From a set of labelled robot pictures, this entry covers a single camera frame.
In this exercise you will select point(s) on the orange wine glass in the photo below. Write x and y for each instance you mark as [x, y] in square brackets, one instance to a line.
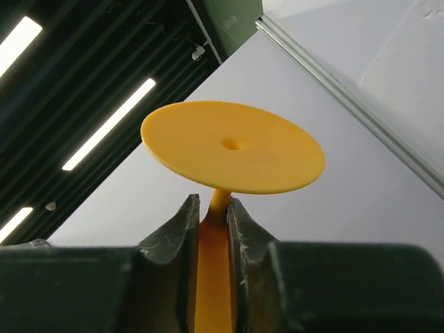
[232, 148]

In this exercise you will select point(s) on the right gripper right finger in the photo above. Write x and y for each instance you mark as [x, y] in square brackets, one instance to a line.
[257, 285]

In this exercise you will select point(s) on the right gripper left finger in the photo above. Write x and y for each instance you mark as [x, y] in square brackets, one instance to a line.
[169, 281]

